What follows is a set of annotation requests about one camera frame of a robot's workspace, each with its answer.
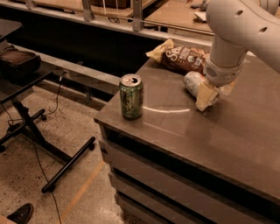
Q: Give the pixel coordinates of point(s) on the grey drawer cabinet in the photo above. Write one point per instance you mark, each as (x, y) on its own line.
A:
(161, 189)

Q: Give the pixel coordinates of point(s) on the metal bracket left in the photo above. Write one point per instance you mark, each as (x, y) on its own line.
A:
(87, 12)

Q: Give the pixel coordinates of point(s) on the green upright soda can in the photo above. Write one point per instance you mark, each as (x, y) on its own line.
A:
(131, 96)

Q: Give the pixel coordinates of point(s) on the dark brown bag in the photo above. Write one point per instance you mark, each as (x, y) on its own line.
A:
(16, 63)

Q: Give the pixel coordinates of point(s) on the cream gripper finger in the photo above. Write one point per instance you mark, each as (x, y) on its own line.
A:
(208, 95)
(227, 89)

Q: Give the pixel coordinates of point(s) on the metal bracket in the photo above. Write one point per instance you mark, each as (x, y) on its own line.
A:
(87, 12)
(137, 16)

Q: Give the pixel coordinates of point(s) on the silver 7up can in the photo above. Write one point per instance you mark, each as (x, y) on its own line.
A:
(192, 81)

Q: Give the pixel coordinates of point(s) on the brown yellow chip bag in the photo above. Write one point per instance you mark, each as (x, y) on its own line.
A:
(180, 58)

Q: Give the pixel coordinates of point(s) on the black shoe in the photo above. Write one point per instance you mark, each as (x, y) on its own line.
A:
(22, 215)

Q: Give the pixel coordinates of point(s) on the black rolling stand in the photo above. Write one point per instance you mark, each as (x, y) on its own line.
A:
(11, 87)

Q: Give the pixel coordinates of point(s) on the metal bracket middle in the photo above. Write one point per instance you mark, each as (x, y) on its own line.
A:
(137, 16)

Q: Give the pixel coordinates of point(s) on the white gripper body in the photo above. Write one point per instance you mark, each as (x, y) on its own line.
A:
(224, 74)

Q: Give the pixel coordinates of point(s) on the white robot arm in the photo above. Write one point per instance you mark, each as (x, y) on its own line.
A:
(239, 27)

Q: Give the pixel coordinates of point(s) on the white papers on desk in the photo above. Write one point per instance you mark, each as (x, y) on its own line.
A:
(200, 17)

